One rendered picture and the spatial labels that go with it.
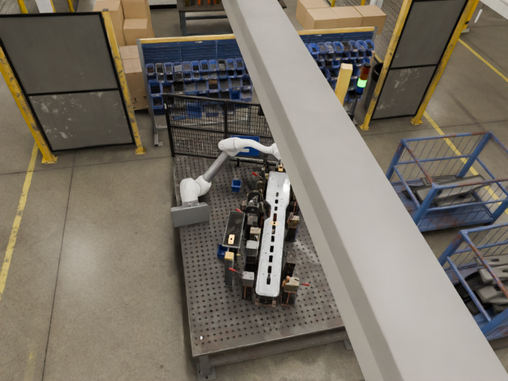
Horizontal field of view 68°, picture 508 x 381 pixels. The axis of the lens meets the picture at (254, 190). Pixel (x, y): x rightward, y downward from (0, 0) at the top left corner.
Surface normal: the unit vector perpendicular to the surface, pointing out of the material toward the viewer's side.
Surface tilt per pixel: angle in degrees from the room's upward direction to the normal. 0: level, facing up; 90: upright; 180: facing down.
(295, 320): 0
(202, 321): 0
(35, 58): 90
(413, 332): 0
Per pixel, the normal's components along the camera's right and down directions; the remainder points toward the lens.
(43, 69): 0.18, 0.75
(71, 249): 0.05, -0.67
